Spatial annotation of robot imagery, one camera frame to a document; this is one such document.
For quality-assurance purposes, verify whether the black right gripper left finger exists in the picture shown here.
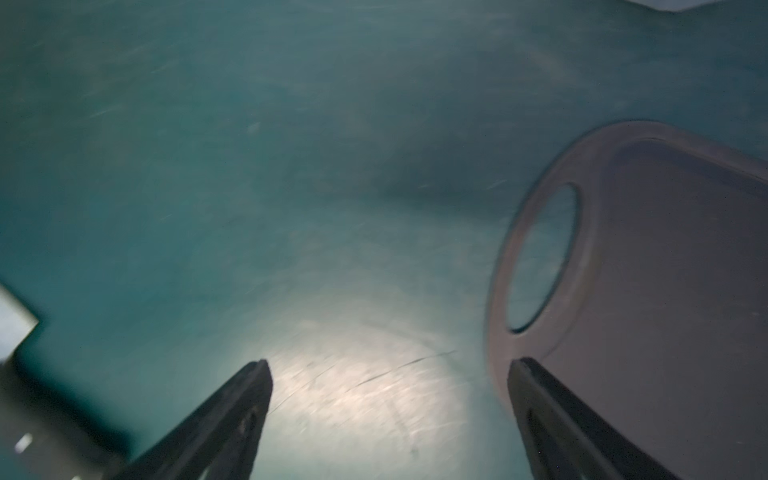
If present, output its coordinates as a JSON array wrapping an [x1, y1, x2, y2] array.
[[115, 360, 273, 479]]

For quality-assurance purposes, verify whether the silver cleaver knife black handle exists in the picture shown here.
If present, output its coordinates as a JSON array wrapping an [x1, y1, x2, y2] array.
[[0, 286, 38, 362]]

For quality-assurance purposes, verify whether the dark grey cutting board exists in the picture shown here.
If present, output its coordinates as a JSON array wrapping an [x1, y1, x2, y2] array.
[[486, 121, 767, 479]]

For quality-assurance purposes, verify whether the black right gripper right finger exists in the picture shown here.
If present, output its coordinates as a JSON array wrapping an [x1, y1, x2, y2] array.
[[507, 358, 676, 479]]

